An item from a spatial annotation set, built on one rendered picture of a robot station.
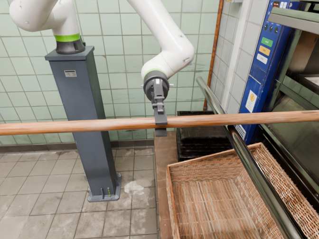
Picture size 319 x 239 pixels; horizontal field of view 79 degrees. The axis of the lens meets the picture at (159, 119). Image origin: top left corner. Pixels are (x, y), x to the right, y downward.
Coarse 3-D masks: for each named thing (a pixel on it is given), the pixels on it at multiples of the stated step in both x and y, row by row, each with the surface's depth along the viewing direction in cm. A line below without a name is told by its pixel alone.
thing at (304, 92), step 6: (288, 78) 80; (294, 78) 78; (300, 78) 78; (288, 84) 80; (294, 84) 76; (300, 84) 73; (306, 84) 73; (312, 84) 73; (294, 90) 76; (300, 90) 73; (306, 90) 71; (312, 90) 69; (318, 90) 69; (306, 96) 71; (312, 96) 68; (318, 96) 66; (312, 102) 68; (318, 102) 66; (318, 108) 66
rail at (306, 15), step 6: (276, 12) 64; (282, 12) 61; (288, 12) 59; (294, 12) 56; (300, 12) 54; (306, 12) 52; (312, 12) 51; (300, 18) 54; (306, 18) 52; (312, 18) 50; (318, 18) 49
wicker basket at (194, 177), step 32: (192, 160) 97; (224, 160) 99; (256, 160) 95; (192, 192) 102; (224, 192) 102; (256, 192) 92; (288, 192) 76; (192, 224) 88; (224, 224) 88; (256, 224) 88
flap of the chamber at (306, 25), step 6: (270, 18) 67; (276, 18) 64; (282, 18) 61; (288, 18) 58; (294, 18) 56; (282, 24) 61; (288, 24) 58; (294, 24) 56; (300, 24) 54; (306, 24) 52; (312, 24) 50; (318, 24) 48; (306, 30) 52; (312, 30) 50; (318, 30) 48
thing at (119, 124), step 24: (96, 120) 49; (120, 120) 49; (144, 120) 49; (168, 120) 49; (192, 120) 49; (216, 120) 50; (240, 120) 50; (264, 120) 51; (288, 120) 51; (312, 120) 52
